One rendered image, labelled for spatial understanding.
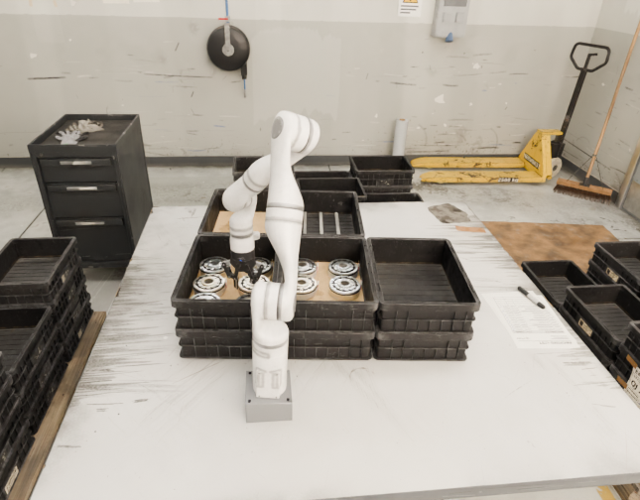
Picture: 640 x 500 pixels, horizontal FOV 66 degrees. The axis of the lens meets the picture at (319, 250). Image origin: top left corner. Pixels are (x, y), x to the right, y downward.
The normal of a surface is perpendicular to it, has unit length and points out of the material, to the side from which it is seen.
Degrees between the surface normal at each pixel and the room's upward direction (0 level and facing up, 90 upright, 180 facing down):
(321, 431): 0
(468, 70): 90
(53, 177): 90
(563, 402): 0
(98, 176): 90
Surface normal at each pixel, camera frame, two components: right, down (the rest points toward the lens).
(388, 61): 0.11, 0.51
